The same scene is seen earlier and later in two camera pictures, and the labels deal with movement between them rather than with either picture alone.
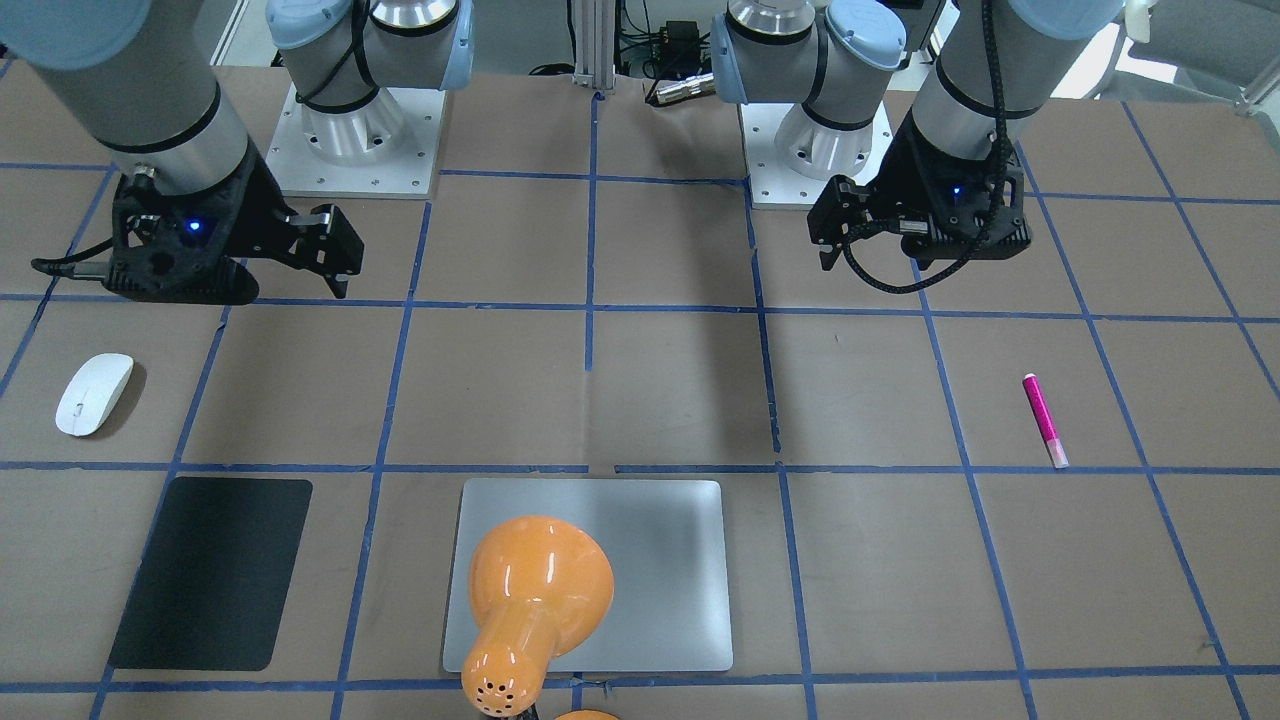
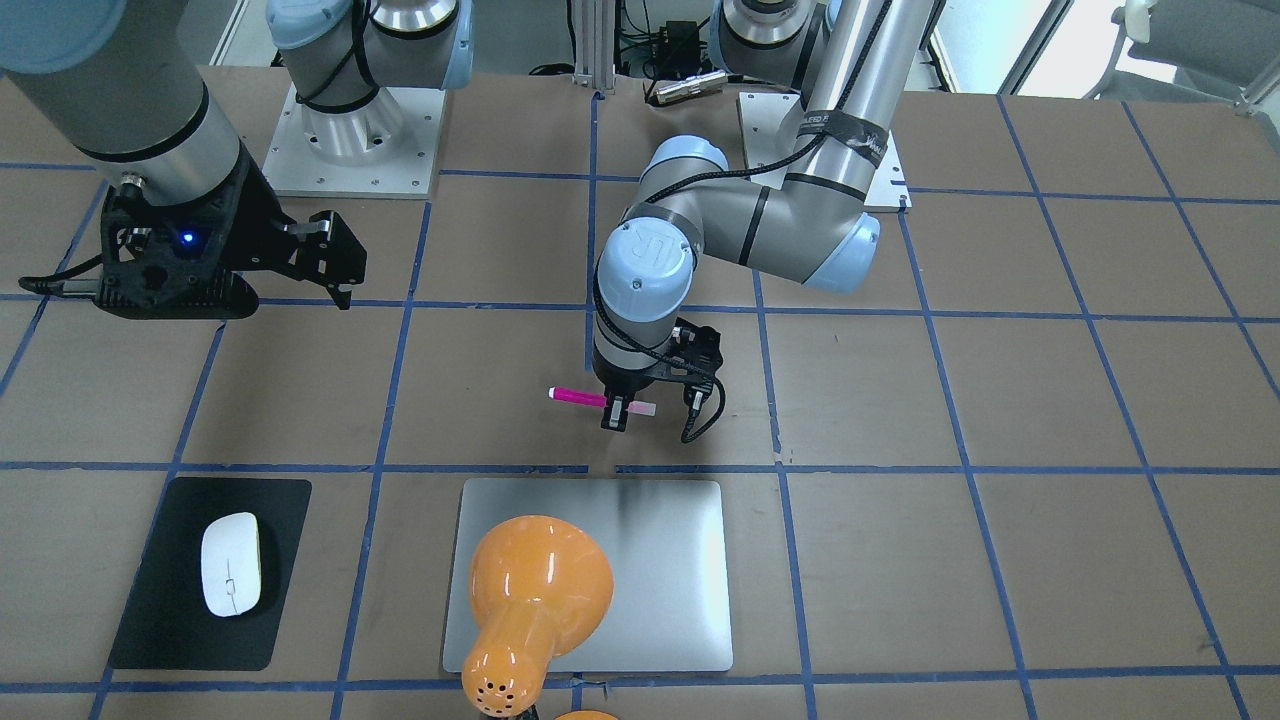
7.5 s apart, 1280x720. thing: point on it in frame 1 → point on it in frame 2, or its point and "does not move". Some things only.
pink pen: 1035,391 → 644,408
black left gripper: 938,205 → 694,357
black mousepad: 212,584 does not move
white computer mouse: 92,393 → 231,564
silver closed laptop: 668,608 does not move
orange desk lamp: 538,588 does not move
